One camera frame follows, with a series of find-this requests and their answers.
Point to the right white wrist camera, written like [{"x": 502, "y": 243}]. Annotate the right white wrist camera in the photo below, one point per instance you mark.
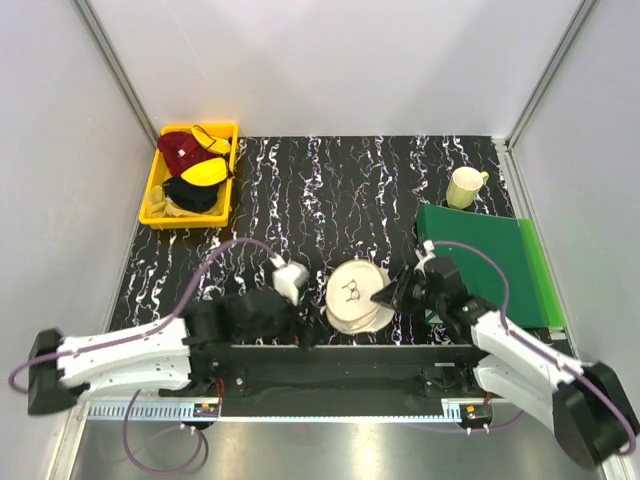
[{"x": 424, "y": 253}]

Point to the mustard yellow bra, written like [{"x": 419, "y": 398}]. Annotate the mustard yellow bra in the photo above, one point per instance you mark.
[{"x": 158, "y": 205}]

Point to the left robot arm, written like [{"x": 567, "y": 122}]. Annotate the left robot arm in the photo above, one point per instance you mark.
[{"x": 174, "y": 356}]

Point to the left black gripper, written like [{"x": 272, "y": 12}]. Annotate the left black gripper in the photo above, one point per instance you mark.
[{"x": 300, "y": 333}]

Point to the black bra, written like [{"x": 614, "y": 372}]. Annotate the black bra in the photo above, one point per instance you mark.
[{"x": 190, "y": 197}]

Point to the green ring binder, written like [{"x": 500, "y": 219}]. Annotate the green ring binder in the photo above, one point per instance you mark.
[{"x": 513, "y": 245}]

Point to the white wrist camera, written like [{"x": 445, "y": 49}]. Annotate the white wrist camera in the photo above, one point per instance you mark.
[
  {"x": 288, "y": 278},
  {"x": 424, "y": 253}
]

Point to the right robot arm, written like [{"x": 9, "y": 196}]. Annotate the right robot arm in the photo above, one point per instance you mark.
[{"x": 583, "y": 404}]

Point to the pale green mug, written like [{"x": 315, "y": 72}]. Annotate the pale green mug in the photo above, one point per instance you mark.
[{"x": 464, "y": 186}]

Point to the bright yellow bra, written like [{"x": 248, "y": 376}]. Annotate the bright yellow bra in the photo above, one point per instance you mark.
[{"x": 215, "y": 170}]

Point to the yellow plastic bin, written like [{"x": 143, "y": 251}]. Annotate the yellow plastic bin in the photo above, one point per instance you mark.
[{"x": 160, "y": 173}]

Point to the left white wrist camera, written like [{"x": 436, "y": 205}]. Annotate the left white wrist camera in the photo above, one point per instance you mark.
[{"x": 288, "y": 278}]

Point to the white mesh laundry bag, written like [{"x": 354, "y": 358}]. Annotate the white mesh laundry bag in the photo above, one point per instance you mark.
[{"x": 348, "y": 304}]

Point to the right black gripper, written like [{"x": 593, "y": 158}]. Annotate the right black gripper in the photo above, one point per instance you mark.
[{"x": 396, "y": 292}]

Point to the dark red bra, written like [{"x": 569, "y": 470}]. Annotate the dark red bra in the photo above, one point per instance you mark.
[{"x": 181, "y": 151}]

